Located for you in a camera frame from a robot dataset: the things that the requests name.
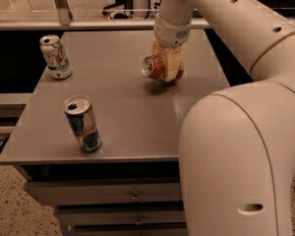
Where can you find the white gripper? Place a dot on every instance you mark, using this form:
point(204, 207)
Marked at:
point(169, 33)

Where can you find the orange coke can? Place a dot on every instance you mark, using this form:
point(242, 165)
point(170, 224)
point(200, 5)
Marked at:
point(153, 67)

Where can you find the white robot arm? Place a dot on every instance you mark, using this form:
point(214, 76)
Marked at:
point(237, 145)

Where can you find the blue silver energy drink can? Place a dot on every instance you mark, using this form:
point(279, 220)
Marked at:
point(78, 111)

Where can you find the white green soda can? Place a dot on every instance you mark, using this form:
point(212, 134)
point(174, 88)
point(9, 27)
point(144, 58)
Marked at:
point(55, 56)

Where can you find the black office chair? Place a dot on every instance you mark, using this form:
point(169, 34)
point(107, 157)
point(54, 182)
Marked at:
point(116, 0)

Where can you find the metal window railing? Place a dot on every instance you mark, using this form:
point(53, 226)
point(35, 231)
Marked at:
point(67, 15)

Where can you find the grey drawer cabinet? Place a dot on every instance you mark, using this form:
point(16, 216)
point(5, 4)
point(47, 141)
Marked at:
point(131, 185)

